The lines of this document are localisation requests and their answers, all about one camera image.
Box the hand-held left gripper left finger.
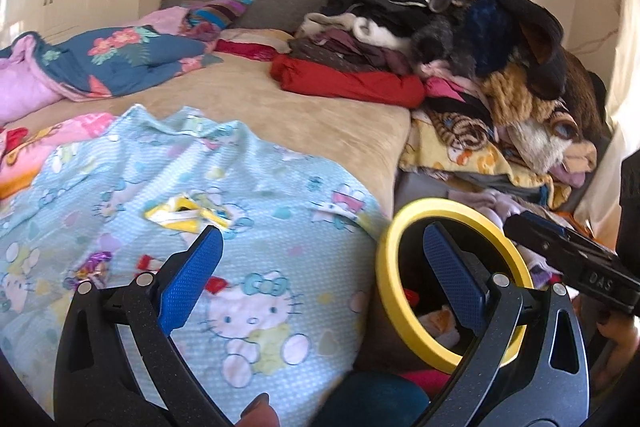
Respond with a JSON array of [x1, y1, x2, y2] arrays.
[[54, 225, 236, 427]]

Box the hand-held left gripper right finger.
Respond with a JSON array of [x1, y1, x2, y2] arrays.
[[415, 223, 591, 427]]

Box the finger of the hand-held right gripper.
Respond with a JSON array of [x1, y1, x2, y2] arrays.
[[520, 210, 617, 258], [502, 214, 583, 275]]

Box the clear plastic bag orange contents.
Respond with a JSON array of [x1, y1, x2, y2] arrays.
[[416, 306, 462, 344]]

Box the yellow snack wrapper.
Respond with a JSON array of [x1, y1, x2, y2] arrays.
[[143, 192, 237, 234]]

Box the yellow rimmed trash bin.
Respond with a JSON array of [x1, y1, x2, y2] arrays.
[[357, 198, 536, 375]]

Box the person's right hand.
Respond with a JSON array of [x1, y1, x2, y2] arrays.
[[595, 312, 640, 365]]

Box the person's left hand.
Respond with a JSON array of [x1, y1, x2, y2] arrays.
[[239, 393, 279, 427]]

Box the pale lilac cloth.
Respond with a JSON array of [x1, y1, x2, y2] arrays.
[[449, 188, 563, 289]]

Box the purple shiny candy wrapper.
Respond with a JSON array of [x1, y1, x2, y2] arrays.
[[64, 251, 112, 289]]

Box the yellow cartoon blanket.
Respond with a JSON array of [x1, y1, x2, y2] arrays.
[[399, 117, 572, 208]]

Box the light blue cartoon blanket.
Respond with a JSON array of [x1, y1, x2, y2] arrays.
[[0, 104, 401, 427]]

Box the brown patterned cloth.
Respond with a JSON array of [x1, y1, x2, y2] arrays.
[[429, 106, 502, 148]]

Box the dark teal cloth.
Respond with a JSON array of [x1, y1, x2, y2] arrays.
[[311, 371, 432, 427]]

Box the pink garment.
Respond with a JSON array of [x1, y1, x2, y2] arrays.
[[424, 76, 482, 101]]

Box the beige bed sheet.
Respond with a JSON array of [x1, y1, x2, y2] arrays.
[[7, 52, 414, 222]]

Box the pink cartoon blanket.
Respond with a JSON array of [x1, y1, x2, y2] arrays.
[[0, 112, 119, 204]]

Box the red jacket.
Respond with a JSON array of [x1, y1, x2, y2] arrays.
[[271, 56, 427, 110]]

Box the black fleece garment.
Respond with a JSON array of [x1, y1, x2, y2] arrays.
[[474, 0, 567, 101]]

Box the dark blue fuzzy garment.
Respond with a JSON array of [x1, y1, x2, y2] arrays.
[[459, 0, 522, 74]]

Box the blue floral quilt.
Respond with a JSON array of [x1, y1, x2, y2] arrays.
[[0, 24, 224, 108]]

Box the grey knit garment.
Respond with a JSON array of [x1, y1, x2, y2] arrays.
[[409, 0, 482, 74]]

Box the red lace cloth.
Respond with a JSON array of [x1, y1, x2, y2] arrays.
[[214, 38, 287, 62]]

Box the maroon garment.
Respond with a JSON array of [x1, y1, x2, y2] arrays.
[[286, 32, 417, 76]]

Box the white fleece garment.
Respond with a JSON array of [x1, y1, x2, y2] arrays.
[[299, 11, 417, 51]]

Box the striped pillow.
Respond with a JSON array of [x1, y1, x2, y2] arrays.
[[181, 0, 254, 41]]

